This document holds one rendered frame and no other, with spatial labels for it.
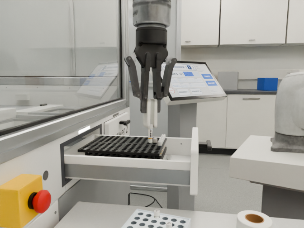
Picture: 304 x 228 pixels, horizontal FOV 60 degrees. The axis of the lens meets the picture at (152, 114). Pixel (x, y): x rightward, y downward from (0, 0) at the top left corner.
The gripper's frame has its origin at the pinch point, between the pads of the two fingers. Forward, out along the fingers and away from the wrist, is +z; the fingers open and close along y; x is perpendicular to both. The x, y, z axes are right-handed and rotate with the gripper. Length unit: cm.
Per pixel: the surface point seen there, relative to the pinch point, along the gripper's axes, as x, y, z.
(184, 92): -80, -52, 0
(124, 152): -4.4, 5.5, 10.7
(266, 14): -236, -262, -96
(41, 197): 13.4, 25.1, 12.0
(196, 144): 4.7, -10.5, 7.6
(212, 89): -88, -78, -1
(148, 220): 12.0, 4.7, 21.0
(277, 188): -6, -51, 30
